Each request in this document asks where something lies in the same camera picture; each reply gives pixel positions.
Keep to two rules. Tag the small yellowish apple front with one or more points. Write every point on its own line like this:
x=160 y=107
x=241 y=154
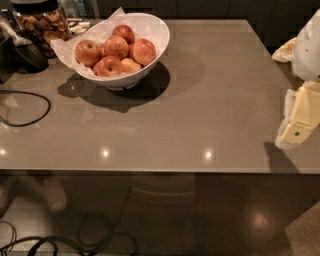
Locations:
x=130 y=66

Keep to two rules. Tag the red apple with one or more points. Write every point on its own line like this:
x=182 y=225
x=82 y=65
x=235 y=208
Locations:
x=116 y=46
x=87 y=53
x=108 y=66
x=125 y=32
x=144 y=52

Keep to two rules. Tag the white bowl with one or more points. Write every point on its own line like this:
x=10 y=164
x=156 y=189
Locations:
x=147 y=27

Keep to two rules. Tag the small white items behind bowl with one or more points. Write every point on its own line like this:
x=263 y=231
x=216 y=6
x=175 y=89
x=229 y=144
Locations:
x=78 y=26

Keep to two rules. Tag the red apple back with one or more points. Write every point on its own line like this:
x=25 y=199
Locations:
x=125 y=32

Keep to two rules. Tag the small red apple hidden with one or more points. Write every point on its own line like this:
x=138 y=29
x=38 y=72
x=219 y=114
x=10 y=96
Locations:
x=101 y=49

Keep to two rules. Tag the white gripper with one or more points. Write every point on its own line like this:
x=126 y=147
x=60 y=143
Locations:
x=308 y=55

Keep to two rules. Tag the glass jar of dried snacks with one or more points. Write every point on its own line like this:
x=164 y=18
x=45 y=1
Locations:
x=45 y=19

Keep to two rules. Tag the black round appliance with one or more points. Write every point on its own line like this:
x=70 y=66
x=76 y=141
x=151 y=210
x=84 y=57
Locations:
x=29 y=59

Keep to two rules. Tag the white paper liner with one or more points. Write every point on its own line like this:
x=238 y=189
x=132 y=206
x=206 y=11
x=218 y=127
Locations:
x=65 y=50

